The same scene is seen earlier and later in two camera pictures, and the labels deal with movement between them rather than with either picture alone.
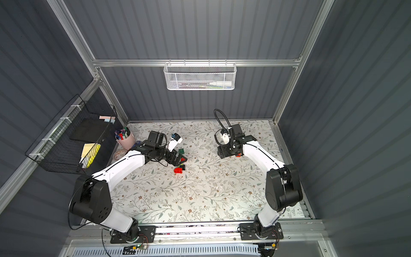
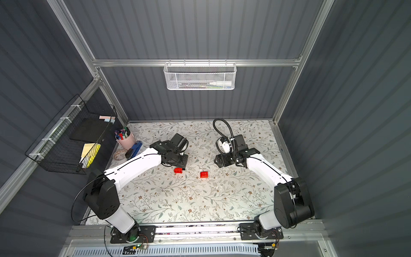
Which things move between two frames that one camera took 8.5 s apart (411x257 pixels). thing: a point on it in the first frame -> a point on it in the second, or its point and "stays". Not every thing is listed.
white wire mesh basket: [200, 76] stays
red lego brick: [178, 170] stays
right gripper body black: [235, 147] -> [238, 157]
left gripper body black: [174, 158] stays
